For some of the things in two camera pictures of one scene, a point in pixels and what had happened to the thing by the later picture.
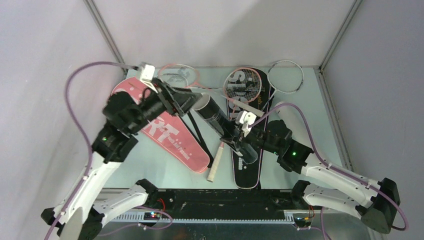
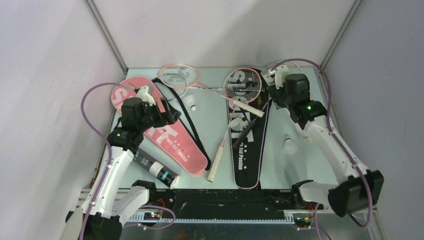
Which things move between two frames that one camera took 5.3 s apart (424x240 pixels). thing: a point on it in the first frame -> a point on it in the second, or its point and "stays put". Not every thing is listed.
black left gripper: x=178 y=101 -> x=170 y=116
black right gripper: x=234 y=142 -> x=275 y=95
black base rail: x=161 y=201 stays put
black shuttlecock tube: x=204 y=104 -> x=158 y=170
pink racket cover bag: x=170 y=132 stays put
